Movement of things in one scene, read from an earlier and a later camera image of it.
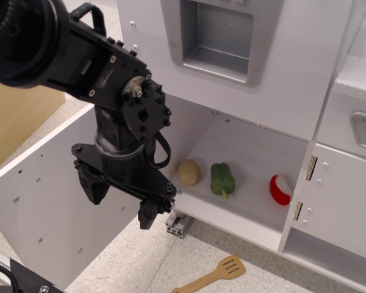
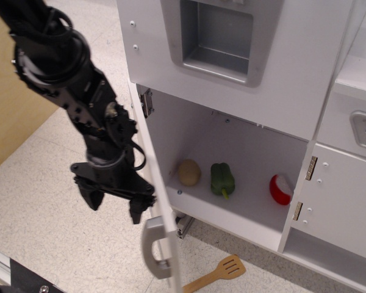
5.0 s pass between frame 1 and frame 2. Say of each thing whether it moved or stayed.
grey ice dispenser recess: stayed
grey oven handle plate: stayed
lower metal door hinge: stayed
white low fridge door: moved
